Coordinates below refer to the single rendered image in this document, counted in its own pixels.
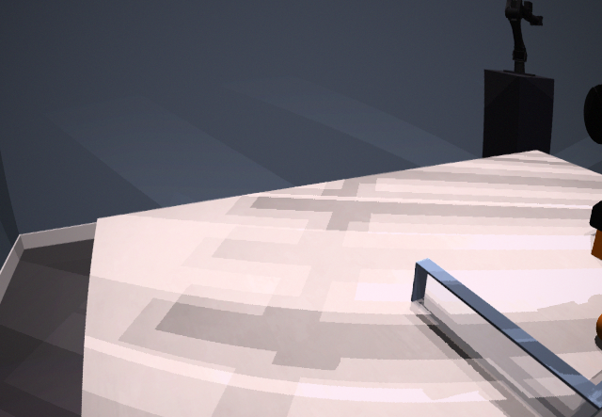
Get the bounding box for orange ball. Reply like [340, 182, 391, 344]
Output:
[596, 313, 602, 341]

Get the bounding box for clear l-shaped low wall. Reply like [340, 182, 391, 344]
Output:
[411, 258, 602, 410]
[413, 266, 602, 417]

